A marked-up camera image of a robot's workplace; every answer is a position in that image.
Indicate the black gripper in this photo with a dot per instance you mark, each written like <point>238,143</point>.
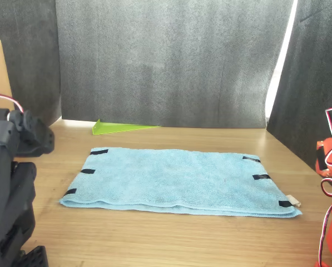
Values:
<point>39,139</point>

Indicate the dark grey foam panel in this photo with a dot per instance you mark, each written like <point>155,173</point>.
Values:
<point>29,41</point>
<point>168,55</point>
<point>316,69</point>

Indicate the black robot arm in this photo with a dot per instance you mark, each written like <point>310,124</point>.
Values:
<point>4,194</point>

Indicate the light blue towel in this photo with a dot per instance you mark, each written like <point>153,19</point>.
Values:
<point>168,180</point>

